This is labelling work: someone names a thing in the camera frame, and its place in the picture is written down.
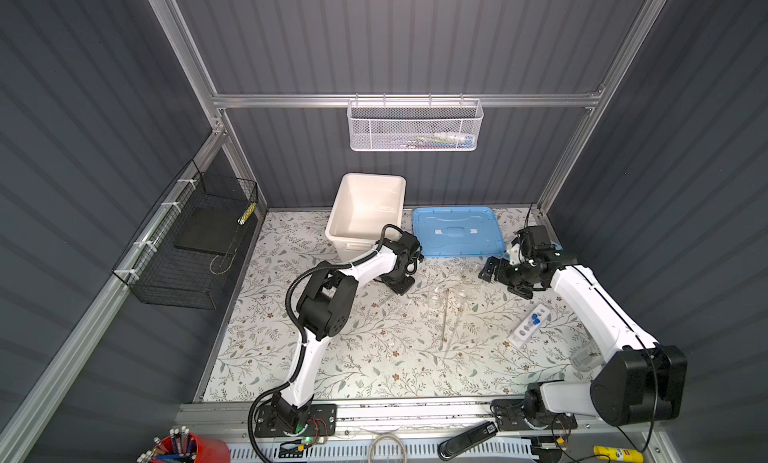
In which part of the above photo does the white plastic storage bin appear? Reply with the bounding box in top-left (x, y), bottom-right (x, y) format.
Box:
top-left (325, 173), bottom-right (406, 262)

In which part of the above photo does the white small tube rack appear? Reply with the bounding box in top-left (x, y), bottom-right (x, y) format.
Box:
top-left (508, 304), bottom-right (551, 348)

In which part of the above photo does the clear plastic measuring cup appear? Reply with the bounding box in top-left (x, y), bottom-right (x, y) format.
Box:
top-left (570, 345), bottom-right (604, 373)

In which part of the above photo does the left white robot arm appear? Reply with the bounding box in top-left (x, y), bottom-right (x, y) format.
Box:
top-left (247, 224), bottom-right (424, 441)

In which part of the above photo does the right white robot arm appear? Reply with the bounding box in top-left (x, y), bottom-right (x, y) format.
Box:
top-left (479, 225), bottom-right (687, 427)

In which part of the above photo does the blue plastic bin lid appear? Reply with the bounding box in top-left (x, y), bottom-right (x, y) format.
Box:
top-left (412, 206), bottom-right (506, 258)

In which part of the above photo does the long glass stirring rod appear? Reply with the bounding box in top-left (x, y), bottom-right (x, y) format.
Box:
top-left (440, 289), bottom-right (451, 350)

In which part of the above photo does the yellow brush in basket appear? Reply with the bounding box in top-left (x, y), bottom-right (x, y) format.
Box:
top-left (238, 202), bottom-right (258, 226)

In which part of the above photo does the black handheld device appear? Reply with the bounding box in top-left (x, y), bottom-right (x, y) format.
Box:
top-left (437, 421), bottom-right (498, 461)

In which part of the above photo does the yellow bottle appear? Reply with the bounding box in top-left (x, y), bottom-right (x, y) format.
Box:
top-left (593, 446), bottom-right (645, 463)

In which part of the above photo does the red pen cup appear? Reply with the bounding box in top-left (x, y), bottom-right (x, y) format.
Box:
top-left (136, 432), bottom-right (232, 463)

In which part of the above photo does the white wire wall basket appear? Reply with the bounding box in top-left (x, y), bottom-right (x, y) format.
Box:
top-left (346, 98), bottom-right (484, 152)

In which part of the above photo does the coiled beige cable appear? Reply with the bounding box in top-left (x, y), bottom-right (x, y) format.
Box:
top-left (367, 432), bottom-right (409, 463)

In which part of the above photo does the black wire wall basket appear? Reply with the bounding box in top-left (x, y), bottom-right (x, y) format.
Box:
top-left (113, 163), bottom-right (259, 310)

